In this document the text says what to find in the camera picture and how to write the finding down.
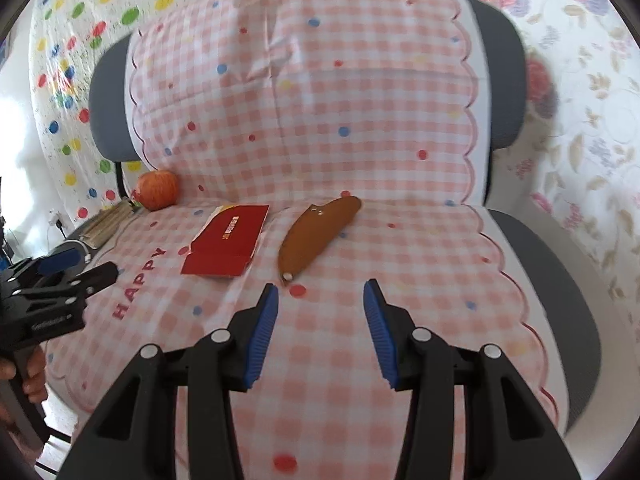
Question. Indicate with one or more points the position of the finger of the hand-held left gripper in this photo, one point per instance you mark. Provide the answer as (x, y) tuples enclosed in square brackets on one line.
[(97, 277), (60, 260)]

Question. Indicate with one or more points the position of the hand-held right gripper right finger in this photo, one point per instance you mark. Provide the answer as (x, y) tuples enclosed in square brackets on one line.
[(380, 337)]

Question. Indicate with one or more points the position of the pink checked chair cover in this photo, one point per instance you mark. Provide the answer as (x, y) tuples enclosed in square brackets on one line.
[(325, 110)]

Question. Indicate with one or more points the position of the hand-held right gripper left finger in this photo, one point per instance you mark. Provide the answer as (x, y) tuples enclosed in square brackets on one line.
[(262, 332)]

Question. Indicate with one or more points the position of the red apple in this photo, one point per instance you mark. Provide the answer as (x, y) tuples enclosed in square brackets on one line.
[(157, 190)]

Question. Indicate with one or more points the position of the grey office chair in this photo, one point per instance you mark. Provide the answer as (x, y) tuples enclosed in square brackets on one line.
[(505, 70)]

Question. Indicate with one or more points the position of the person's left hand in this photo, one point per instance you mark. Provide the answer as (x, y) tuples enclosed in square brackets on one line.
[(37, 377)]

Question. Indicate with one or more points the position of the white wall socket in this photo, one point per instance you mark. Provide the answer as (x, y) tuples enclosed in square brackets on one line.
[(54, 217)]

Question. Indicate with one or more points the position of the bundle of wooden sticks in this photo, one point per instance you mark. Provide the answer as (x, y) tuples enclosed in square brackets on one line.
[(107, 222)]

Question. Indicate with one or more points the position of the red paper envelope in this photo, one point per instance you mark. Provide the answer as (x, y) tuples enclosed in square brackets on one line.
[(227, 242)]

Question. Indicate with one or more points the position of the brown pouch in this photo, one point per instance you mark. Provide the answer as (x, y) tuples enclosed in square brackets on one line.
[(315, 235)]

